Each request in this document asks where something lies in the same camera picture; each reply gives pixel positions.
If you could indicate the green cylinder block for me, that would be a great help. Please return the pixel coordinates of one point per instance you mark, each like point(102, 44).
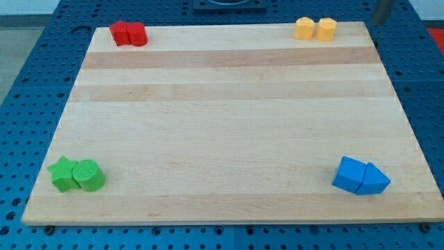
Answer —
point(88, 175)

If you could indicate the green star block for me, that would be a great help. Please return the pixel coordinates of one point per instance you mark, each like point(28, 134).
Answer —
point(61, 174)

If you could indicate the red cylinder block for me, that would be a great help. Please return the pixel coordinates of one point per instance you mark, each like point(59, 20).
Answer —
point(137, 34)

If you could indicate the wooden board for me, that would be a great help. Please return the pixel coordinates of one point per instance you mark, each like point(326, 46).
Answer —
point(234, 124)

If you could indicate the blue triangle block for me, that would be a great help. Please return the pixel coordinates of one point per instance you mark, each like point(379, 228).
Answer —
point(374, 181)

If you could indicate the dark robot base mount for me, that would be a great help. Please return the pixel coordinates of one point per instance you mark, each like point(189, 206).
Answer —
point(228, 5)

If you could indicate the yellow hexagon block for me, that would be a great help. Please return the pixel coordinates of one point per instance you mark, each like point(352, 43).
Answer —
point(326, 29)

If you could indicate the blue cube block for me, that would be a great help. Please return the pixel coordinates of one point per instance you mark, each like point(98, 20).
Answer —
point(350, 174)

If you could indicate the red star block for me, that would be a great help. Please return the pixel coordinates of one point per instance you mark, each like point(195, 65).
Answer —
point(119, 33)

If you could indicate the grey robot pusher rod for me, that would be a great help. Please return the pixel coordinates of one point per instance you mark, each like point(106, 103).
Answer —
point(382, 12)

